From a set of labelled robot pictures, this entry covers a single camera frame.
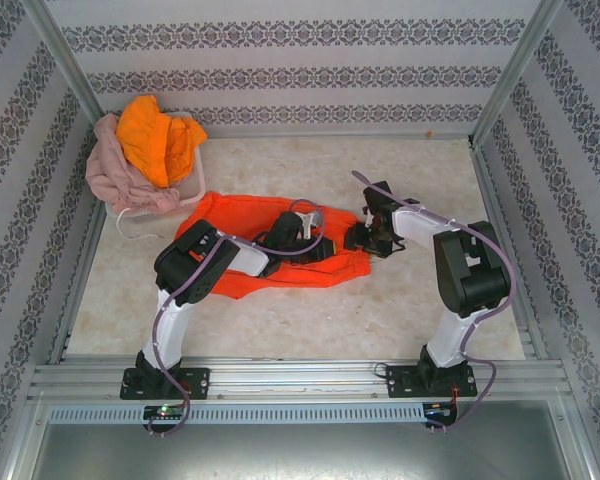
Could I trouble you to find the aluminium mounting rail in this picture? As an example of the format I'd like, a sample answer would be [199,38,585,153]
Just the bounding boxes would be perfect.
[27,355,566,401]

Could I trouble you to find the red-orange shorts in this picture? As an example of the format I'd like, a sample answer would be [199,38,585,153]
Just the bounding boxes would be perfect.
[173,191,372,300]

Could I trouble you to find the white plastic basket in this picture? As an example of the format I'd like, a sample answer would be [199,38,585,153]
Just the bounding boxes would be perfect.
[104,110,207,224]

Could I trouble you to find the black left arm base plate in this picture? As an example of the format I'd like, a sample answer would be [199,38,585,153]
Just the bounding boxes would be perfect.
[120,367,211,400]

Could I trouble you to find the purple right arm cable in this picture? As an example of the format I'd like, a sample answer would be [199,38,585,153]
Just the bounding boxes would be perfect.
[350,169,517,435]

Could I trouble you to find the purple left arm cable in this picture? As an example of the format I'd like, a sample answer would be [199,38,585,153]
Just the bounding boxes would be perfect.
[147,198,326,439]

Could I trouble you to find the aluminium frame post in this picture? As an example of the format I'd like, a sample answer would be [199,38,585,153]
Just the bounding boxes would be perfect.
[468,0,565,149]
[22,0,112,129]

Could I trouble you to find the grey metal shelf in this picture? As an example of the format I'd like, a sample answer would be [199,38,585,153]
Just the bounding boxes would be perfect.
[9,422,596,480]

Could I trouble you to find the pink shorts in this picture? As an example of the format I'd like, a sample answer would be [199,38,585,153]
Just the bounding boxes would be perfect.
[85,112,184,240]

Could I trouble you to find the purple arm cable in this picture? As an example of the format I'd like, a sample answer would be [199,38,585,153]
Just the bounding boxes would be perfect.
[147,198,326,439]
[350,169,517,435]

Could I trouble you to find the aluminium frame bar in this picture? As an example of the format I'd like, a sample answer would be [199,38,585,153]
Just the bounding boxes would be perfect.
[469,142,550,360]
[48,199,109,365]
[199,127,476,142]

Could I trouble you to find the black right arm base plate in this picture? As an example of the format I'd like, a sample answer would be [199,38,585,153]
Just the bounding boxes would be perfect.
[385,363,476,400]

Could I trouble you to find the slotted grey cable duct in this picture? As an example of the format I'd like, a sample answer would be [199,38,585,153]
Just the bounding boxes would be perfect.
[48,403,426,424]

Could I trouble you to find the light orange shorts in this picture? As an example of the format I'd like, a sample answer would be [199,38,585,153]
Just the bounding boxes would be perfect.
[115,94,209,190]

